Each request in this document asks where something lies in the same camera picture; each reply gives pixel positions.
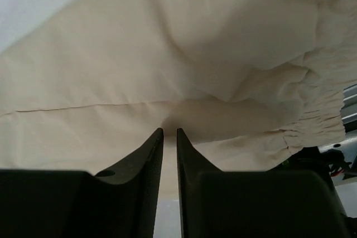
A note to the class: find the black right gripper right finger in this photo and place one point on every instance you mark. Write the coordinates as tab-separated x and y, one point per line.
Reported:
278	203

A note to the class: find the aluminium front rail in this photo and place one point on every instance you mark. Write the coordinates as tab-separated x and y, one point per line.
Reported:
348	112

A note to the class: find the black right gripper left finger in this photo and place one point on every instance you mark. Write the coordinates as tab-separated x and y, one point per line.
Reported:
119	201

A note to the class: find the beige trousers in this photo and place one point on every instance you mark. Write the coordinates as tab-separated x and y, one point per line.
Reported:
252	82

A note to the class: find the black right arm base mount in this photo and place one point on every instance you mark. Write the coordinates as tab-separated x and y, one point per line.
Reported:
327	165

